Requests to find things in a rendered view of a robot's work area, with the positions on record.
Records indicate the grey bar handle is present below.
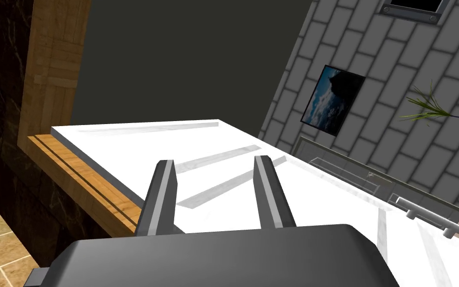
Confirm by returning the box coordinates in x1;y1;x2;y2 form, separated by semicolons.
395;196;459;241

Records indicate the grey framed window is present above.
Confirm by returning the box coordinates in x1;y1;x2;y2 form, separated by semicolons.
379;0;451;26

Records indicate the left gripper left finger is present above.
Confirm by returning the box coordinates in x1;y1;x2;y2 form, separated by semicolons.
135;159;178;237

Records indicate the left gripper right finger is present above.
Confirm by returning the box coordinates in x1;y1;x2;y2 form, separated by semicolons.
253;155;298;230

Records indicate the green leafy plant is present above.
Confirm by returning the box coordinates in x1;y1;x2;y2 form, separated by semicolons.
397;79;459;128

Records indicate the wooden cabinet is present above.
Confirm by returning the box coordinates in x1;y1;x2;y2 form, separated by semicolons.
17;0;144;239

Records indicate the blue sky picture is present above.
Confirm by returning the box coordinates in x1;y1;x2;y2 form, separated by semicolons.
300;64;366;138

